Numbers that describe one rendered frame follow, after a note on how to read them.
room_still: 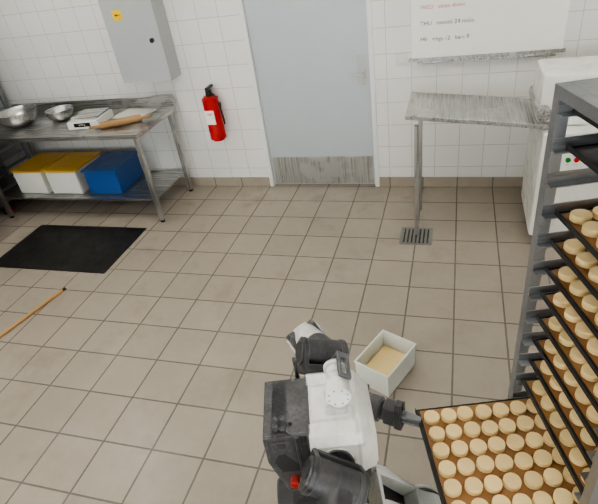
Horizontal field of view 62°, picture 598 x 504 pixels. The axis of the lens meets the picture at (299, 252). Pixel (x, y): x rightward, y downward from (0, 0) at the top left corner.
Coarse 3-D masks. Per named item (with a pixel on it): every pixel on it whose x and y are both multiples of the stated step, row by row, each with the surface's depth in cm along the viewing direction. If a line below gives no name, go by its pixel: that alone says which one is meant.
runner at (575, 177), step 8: (584, 168) 124; (552, 176) 124; (560, 176) 124; (568, 176) 124; (576, 176) 125; (584, 176) 125; (592, 176) 125; (552, 184) 124; (560, 184) 124; (568, 184) 123; (576, 184) 123
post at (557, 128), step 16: (560, 128) 118; (544, 160) 125; (560, 160) 122; (544, 176) 126; (544, 192) 127; (544, 224) 132; (544, 256) 138; (528, 272) 143; (528, 288) 145; (528, 304) 148; (512, 368) 166; (512, 384) 168
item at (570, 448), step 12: (528, 384) 163; (540, 384) 160; (540, 396) 158; (552, 408) 152; (552, 420) 149; (564, 432) 145; (564, 444) 143; (576, 456) 138; (576, 468) 138; (588, 468) 135
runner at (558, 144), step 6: (558, 138) 119; (564, 138) 119; (570, 138) 119; (576, 138) 119; (582, 138) 119; (588, 138) 119; (594, 138) 119; (552, 144) 120; (558, 144) 120; (564, 144) 120; (570, 144) 120; (576, 144) 120; (582, 144) 120; (552, 150) 120; (558, 150) 120; (564, 150) 119
